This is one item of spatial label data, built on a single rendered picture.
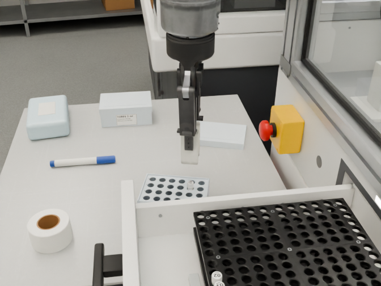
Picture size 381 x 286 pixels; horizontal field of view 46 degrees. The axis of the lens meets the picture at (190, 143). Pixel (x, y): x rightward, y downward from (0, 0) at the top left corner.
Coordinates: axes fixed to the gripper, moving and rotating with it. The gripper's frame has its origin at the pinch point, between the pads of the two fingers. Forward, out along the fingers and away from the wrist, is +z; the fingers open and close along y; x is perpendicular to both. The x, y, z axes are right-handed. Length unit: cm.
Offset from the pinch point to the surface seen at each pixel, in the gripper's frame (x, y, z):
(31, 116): 40.6, 21.5, 9.2
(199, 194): -1.8, -1.3, 10.5
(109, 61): 93, 247, 90
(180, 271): -1.5, -23.8, 6.0
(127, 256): 3.7, -30.5, -3.2
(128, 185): 6.6, -17.3, -3.2
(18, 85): 143, 198, 90
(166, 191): 4.3, -1.4, 10.2
